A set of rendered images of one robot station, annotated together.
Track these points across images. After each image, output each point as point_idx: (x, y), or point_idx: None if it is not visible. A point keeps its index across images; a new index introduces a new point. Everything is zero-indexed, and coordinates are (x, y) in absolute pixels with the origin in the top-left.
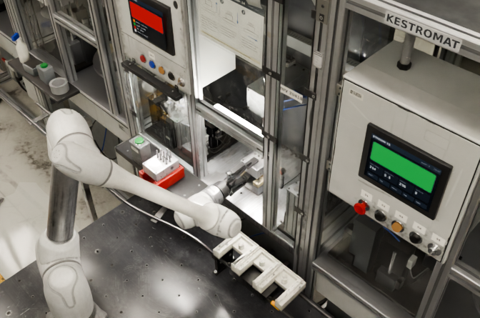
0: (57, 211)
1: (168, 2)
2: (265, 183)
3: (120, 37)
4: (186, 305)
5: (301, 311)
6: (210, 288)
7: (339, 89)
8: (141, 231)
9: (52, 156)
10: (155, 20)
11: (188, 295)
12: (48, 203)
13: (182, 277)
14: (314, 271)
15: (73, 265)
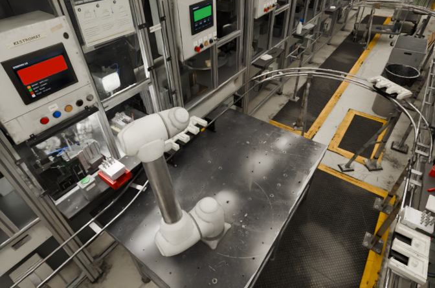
0: (174, 190)
1: (58, 39)
2: (156, 99)
3: (0, 135)
4: (197, 175)
5: None
6: (185, 167)
7: (171, 4)
8: (141, 211)
9: (182, 119)
10: (55, 63)
11: (190, 175)
12: (167, 196)
13: (178, 180)
14: None
15: (196, 204)
